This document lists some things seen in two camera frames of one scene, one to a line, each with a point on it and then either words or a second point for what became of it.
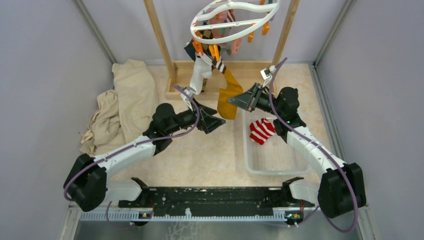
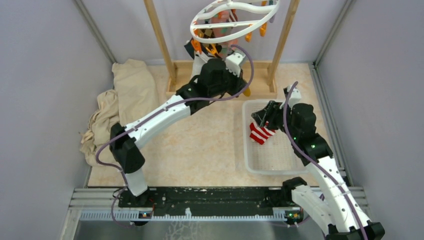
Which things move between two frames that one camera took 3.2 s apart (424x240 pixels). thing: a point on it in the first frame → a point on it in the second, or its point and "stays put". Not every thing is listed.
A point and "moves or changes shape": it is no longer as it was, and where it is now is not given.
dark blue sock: (190, 50) stays put
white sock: (202, 70) stays put
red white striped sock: (261, 129) stays put
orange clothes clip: (198, 47) stays put
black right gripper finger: (248, 99) → (262, 116)
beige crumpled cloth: (124, 114) stays put
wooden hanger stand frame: (248, 72) stays put
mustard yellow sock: (228, 110) moves or changes shape
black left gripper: (209, 122) → (240, 82)
